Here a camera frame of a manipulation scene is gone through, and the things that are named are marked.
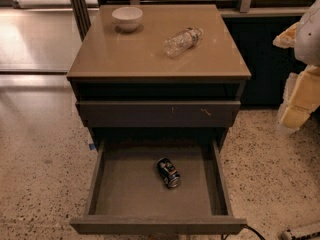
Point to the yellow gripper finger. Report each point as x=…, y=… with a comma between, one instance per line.
x=286, y=39
x=301, y=97

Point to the blue pepsi can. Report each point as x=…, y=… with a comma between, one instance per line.
x=168, y=173

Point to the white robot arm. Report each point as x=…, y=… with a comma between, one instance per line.
x=307, y=40

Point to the brown drawer cabinet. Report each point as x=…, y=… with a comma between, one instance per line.
x=115, y=66

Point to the closed top drawer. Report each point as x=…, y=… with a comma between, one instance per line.
x=158, y=113

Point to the clear plastic water bottle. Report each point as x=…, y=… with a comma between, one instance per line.
x=182, y=41

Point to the white power strip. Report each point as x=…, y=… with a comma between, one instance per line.
x=306, y=232

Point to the white ceramic bowl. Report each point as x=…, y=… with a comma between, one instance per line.
x=127, y=18

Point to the blue tape piece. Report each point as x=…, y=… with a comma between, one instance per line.
x=92, y=146

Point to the metal frame post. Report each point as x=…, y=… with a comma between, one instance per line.
x=81, y=15

